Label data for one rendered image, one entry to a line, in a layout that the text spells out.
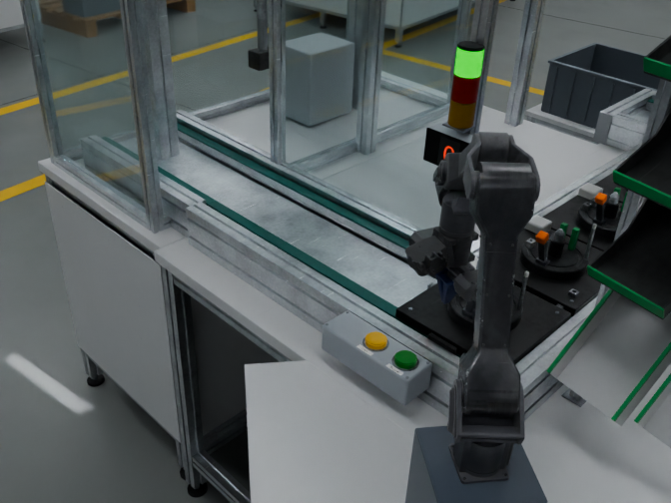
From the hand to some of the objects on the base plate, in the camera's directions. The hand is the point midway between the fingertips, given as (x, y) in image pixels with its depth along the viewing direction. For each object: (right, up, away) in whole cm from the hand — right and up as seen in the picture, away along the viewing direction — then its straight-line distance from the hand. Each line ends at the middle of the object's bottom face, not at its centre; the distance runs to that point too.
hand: (447, 285), depth 124 cm
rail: (-22, -9, +27) cm, 36 cm away
